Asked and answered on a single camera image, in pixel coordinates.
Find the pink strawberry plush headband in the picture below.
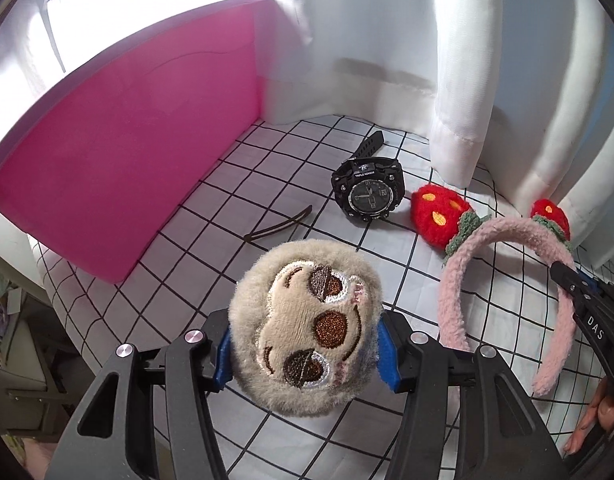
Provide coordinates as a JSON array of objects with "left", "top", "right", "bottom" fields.
[{"left": 408, "top": 183, "right": 579, "bottom": 397}]

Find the beige sloth plush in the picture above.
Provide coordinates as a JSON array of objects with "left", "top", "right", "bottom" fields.
[{"left": 228, "top": 240, "right": 383, "bottom": 417}]

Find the person's right hand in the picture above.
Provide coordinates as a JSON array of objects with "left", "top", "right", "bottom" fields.
[{"left": 563, "top": 377, "right": 614, "bottom": 455}]

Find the white curtain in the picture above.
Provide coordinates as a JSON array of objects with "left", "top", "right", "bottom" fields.
[{"left": 0, "top": 0, "right": 614, "bottom": 265}]

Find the dark brown hair pin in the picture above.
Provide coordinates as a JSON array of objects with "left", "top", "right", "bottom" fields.
[{"left": 244, "top": 205, "right": 312, "bottom": 243}]

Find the black digital wristwatch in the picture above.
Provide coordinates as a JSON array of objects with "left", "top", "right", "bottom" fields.
[{"left": 331, "top": 130, "right": 406, "bottom": 221}]

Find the pink plastic basin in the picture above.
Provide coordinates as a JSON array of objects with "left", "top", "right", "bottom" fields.
[{"left": 0, "top": 0, "right": 269, "bottom": 283}]

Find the white grid tablecloth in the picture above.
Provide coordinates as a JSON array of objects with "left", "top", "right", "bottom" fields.
[{"left": 33, "top": 112, "right": 614, "bottom": 480}]

